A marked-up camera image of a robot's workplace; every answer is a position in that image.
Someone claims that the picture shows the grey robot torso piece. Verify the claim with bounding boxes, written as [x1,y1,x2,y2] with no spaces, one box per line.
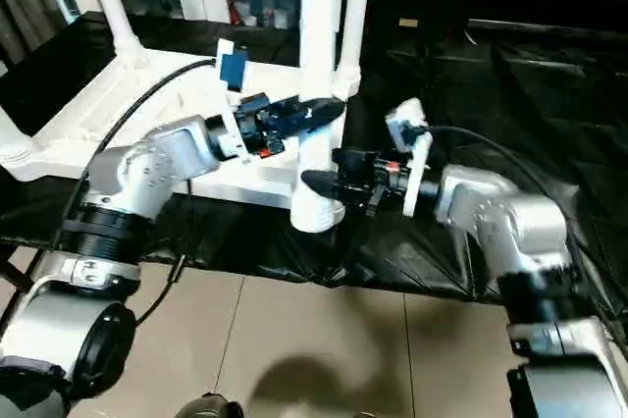
[179,392,246,418]

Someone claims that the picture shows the black plastic mat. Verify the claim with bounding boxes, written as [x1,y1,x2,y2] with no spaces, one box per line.
[0,10,628,301]

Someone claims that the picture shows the grey curtain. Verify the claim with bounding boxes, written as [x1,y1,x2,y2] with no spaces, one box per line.
[0,0,82,71]

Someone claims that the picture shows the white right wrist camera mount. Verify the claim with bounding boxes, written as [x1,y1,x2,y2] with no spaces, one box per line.
[385,97,434,217]

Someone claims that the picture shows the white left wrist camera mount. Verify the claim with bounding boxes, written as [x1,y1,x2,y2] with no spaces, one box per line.
[215,38,254,164]

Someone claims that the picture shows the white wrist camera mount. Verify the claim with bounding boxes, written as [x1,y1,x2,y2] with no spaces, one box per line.
[385,97,434,217]
[215,38,254,164]

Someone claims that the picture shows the black folding table frame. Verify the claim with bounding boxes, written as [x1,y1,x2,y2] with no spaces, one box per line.
[0,245,35,296]

